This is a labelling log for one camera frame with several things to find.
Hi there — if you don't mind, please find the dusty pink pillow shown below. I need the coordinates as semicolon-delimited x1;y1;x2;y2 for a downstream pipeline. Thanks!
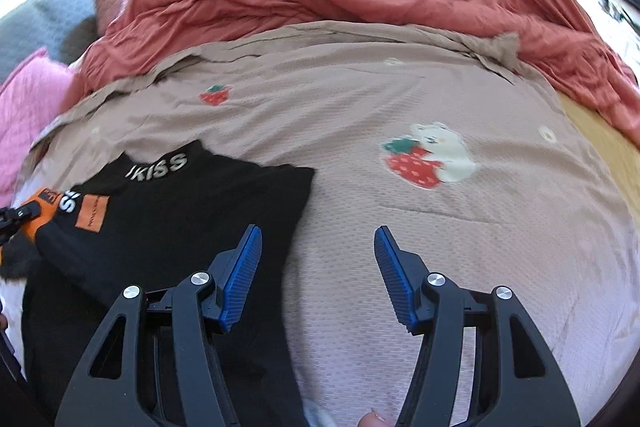
94;0;138;35

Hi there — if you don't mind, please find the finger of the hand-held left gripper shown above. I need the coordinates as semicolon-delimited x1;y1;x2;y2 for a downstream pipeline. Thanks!
0;203;42;238

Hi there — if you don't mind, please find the beige strawberry bear printed blanket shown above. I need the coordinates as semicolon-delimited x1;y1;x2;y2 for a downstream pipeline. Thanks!
10;21;640;427

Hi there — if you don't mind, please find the grey quilted blanket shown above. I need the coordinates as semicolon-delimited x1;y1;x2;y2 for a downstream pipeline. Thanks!
0;0;157;82

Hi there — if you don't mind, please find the black sweater with orange patches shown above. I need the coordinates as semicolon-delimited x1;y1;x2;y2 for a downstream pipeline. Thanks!
0;139;316;427

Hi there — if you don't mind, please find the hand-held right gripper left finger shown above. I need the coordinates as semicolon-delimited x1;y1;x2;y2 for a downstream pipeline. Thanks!
55;224;263;427

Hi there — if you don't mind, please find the yellow bed mat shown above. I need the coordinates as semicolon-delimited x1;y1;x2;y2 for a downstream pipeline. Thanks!
555;92;640;233

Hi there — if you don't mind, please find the pink quilted pillow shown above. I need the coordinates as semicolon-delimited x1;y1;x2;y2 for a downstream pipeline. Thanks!
0;48;91;208

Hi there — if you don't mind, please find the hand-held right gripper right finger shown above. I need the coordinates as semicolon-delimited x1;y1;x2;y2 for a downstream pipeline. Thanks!
375;226;583;427

